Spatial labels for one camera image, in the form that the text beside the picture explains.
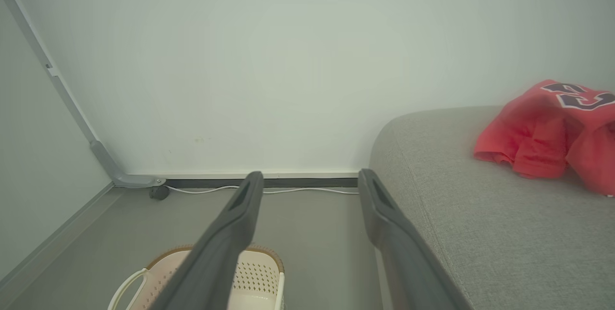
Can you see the black caster wheel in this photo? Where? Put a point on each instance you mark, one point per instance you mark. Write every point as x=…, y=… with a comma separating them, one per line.
x=159, y=192

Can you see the white brown-rimmed laundry basket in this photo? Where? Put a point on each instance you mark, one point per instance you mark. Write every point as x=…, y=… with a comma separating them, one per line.
x=257, y=276

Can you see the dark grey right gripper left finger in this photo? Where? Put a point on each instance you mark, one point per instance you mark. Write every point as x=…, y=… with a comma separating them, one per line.
x=216, y=252

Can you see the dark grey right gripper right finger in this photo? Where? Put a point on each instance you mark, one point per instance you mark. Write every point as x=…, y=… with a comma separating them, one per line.
x=403, y=252

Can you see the red basketball jersey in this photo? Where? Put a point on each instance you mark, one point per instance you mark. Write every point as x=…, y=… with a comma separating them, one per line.
x=543, y=132

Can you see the grey metal partition foot bracket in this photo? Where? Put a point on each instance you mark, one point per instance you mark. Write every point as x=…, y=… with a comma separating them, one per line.
x=120, y=175

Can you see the grey fabric sofa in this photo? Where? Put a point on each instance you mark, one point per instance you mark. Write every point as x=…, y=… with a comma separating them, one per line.
x=504, y=233

